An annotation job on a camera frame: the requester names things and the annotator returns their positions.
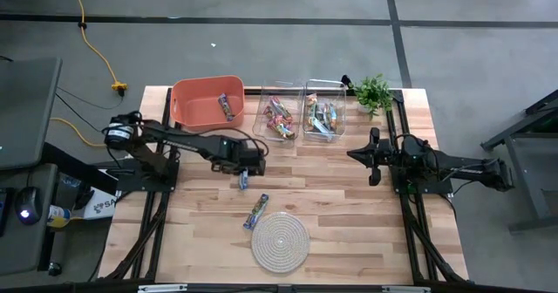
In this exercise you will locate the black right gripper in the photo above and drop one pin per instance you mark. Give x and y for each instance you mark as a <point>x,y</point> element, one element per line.
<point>380,155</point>

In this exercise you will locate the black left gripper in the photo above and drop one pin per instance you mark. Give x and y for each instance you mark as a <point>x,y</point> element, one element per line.
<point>240,158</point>

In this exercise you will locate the blue Chewy granola bar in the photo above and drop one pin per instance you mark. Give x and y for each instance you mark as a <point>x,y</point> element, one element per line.
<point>256,211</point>
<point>243,181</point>
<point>226,106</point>

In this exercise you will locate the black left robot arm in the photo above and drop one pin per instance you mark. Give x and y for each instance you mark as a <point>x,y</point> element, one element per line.
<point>187,142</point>

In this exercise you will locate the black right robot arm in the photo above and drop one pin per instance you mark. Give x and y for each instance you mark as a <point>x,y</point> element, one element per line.
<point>457,168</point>

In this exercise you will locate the clear plastic bin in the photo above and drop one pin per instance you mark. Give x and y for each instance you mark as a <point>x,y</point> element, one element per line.
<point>340,131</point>
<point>261,131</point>

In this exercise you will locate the green plant in white pot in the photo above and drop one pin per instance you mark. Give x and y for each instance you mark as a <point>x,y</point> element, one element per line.
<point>372,94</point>

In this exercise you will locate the orange plastic bin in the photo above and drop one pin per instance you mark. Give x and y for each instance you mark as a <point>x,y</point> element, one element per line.
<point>196,110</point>

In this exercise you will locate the black clamp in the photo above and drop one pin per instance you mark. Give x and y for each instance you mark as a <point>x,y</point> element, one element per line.
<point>346,81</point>

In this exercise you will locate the round woven beige placemat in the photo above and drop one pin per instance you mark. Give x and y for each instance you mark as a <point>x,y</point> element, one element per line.
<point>280,242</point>

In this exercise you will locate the white printed box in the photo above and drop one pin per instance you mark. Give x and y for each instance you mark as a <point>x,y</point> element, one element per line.
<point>102,206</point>

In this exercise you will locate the black side stand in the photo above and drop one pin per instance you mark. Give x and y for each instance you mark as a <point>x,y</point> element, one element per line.
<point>527,188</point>

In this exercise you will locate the yellow white bottle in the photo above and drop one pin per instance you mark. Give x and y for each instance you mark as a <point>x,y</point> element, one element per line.
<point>59,216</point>

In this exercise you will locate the black caster wheel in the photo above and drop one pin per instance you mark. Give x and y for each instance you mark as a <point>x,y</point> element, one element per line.
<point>54,269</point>

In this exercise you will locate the black computer mouse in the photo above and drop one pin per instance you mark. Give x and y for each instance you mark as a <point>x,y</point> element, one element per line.
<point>29,206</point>

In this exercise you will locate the grey flat panel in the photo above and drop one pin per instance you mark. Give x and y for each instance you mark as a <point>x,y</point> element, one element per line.
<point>26,110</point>

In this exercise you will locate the grey side desk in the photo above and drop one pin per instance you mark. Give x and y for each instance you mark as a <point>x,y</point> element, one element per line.
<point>17,249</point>

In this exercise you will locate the black table frame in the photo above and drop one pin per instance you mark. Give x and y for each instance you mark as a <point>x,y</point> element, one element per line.
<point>250,91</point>

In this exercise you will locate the silver frame bracket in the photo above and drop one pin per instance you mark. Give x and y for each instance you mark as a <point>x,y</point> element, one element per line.
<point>405,289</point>
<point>162,288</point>

